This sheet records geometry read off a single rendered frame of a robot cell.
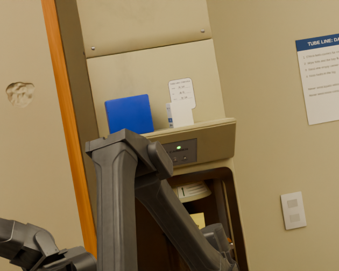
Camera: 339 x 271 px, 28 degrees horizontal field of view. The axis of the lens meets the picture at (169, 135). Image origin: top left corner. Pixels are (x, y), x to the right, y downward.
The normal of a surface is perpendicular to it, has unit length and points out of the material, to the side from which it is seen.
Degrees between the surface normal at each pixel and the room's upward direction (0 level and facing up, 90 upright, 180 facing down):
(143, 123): 90
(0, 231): 54
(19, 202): 90
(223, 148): 135
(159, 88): 90
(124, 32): 90
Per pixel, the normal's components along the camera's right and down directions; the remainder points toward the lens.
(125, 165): 0.88, -0.22
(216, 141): 0.21, 0.72
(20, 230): 0.56, -0.65
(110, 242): -0.43, -0.52
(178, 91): 0.13, 0.03
